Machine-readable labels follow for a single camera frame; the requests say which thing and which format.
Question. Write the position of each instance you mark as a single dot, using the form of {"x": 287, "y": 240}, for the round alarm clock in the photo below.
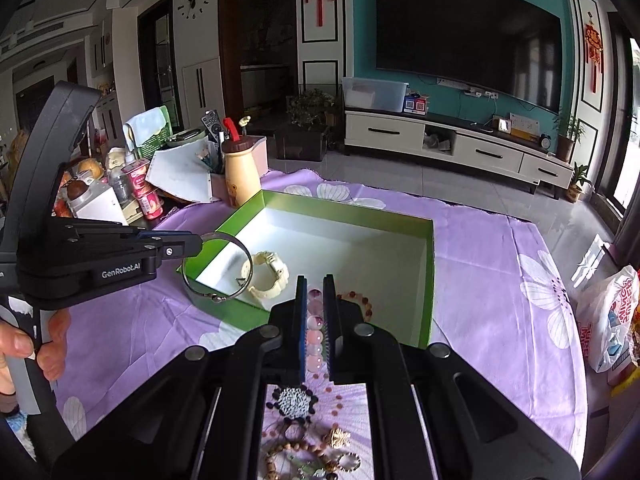
{"x": 545, "y": 142}

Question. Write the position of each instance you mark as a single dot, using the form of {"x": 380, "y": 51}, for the tall potted plant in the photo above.
{"x": 567, "y": 135}

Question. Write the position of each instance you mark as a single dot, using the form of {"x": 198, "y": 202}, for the black wall clock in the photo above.
{"x": 194, "y": 1}

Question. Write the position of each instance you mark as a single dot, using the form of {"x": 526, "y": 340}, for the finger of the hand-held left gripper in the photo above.
{"x": 182, "y": 251}
{"x": 167, "y": 234}

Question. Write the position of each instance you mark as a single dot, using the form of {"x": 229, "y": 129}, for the clear plastic storage box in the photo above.
{"x": 372, "y": 95}

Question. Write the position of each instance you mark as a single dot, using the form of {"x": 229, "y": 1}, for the purple floral tablecloth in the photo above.
{"x": 490, "y": 270}

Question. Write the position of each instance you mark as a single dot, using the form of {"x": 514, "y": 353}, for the small lit frame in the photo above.
{"x": 501, "y": 124}

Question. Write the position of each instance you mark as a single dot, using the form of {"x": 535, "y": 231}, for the white red plastic bag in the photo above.
{"x": 607, "y": 320}

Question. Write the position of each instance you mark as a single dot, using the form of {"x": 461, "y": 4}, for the gold brooch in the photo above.
{"x": 337, "y": 437}

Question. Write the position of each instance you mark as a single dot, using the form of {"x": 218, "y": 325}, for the small potted plant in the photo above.
{"x": 577, "y": 180}

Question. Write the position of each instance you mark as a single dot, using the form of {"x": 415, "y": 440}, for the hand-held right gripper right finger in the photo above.
{"x": 328, "y": 325}

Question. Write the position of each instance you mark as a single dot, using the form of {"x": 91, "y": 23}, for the leafy green plant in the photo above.
{"x": 310, "y": 107}

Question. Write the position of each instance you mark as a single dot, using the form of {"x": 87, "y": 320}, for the cream bottle brown lid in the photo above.
{"x": 241, "y": 175}

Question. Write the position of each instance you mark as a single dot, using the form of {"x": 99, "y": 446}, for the white appliance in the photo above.
{"x": 97, "y": 205}

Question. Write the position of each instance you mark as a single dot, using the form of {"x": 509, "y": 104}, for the person's left hand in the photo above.
{"x": 52, "y": 345}

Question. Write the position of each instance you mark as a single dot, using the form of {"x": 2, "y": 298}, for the white television cabinet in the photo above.
{"x": 385, "y": 130}

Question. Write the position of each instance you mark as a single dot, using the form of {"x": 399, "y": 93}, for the green and white box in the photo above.
{"x": 150, "y": 130}

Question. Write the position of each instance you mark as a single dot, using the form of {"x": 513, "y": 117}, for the cream hand-shaped stick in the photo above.
{"x": 244, "y": 122}

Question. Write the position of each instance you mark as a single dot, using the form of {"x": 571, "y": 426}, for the white paper sheet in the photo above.
{"x": 175, "y": 172}

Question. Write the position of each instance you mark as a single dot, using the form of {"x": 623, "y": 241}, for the green cardboard box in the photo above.
{"x": 330, "y": 240}

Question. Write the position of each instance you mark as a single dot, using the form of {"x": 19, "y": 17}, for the pink yogurt cup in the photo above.
{"x": 145, "y": 190}

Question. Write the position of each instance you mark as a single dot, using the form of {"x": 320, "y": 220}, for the flat screen television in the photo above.
{"x": 465, "y": 35}

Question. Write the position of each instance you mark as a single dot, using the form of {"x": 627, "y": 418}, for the green jade pendant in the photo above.
{"x": 312, "y": 470}

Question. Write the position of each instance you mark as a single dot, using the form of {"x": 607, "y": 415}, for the silver bangle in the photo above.
{"x": 186, "y": 280}

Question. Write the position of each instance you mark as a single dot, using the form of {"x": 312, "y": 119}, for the white power strip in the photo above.
{"x": 482, "y": 93}

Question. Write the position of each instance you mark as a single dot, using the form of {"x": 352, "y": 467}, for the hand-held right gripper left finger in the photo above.
{"x": 301, "y": 325}

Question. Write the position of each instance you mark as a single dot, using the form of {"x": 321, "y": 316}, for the clear plastic bottle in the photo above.
{"x": 120, "y": 185}

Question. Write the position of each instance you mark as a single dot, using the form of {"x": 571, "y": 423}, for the potted plant in planter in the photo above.
{"x": 300, "y": 142}

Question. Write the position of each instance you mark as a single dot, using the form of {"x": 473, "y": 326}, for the red code stand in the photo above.
{"x": 421, "y": 105}

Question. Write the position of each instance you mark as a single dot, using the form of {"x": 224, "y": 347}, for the cream wristwatch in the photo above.
{"x": 272, "y": 265}

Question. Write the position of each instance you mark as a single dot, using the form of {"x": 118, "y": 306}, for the blue code stand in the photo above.
{"x": 410, "y": 105}

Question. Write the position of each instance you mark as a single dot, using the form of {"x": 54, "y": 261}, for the black remote control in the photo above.
{"x": 210, "y": 122}

